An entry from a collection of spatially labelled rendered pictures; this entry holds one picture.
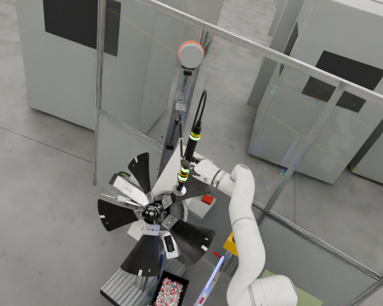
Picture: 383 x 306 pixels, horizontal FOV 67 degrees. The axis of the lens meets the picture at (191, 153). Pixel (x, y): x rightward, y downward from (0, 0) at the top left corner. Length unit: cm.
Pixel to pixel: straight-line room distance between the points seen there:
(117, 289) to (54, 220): 96
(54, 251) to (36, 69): 227
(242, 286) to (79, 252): 212
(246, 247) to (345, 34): 308
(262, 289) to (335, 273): 146
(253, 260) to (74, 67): 325
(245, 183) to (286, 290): 40
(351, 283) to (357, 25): 255
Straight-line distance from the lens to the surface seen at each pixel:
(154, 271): 180
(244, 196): 116
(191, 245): 163
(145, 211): 167
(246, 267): 100
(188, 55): 183
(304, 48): 374
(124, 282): 271
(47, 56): 400
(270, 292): 105
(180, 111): 187
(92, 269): 285
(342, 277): 248
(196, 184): 162
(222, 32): 186
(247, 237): 100
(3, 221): 325
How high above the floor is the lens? 251
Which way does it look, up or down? 38 degrees down
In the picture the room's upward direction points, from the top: 17 degrees clockwise
